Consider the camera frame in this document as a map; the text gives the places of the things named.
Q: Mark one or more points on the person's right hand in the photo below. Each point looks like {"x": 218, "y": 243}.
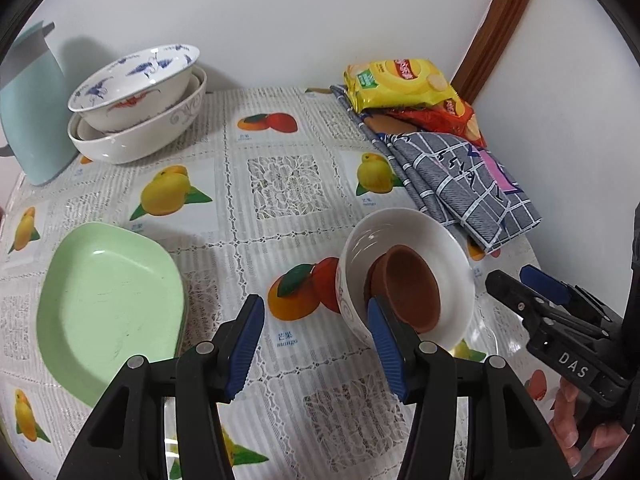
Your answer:
{"x": 565, "y": 425}

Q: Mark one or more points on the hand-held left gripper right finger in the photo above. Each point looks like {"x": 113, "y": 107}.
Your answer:
{"x": 387, "y": 350}

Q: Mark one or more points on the brown snack packet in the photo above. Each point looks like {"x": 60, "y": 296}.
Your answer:
{"x": 385, "y": 122}

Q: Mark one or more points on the blue crane print bowl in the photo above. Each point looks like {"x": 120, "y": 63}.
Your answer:
{"x": 130, "y": 75}

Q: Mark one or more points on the light blue thermos jug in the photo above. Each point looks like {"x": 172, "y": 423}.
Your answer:
{"x": 35, "y": 110}

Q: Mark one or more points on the large grey scroll pattern bowl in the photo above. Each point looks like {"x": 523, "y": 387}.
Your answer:
{"x": 145, "y": 140}

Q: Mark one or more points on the plain white nested bowl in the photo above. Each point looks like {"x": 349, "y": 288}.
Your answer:
{"x": 201, "y": 80}

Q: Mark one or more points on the brown wooden door frame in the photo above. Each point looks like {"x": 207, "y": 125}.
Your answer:
{"x": 500, "y": 25}

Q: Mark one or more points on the red chips bag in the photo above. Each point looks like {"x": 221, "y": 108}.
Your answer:
{"x": 450, "y": 120}

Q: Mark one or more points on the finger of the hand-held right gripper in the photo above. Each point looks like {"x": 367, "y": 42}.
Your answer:
{"x": 542, "y": 277}
{"x": 520, "y": 300}

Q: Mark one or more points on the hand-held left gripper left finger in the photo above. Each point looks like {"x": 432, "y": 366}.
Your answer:
{"x": 247, "y": 345}

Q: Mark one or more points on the green square plate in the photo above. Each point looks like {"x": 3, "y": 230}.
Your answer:
{"x": 110, "y": 305}

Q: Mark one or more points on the grey checked cloth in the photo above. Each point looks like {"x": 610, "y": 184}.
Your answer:
{"x": 450, "y": 185}

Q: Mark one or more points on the fruit print tablecloth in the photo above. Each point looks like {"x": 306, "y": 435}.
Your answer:
{"x": 285, "y": 180}

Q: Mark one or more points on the yellow chips bag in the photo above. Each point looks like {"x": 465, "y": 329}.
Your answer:
{"x": 400, "y": 82}

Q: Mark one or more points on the small brown bowl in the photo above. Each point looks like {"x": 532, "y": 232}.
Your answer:
{"x": 371, "y": 285}
{"x": 407, "y": 285}

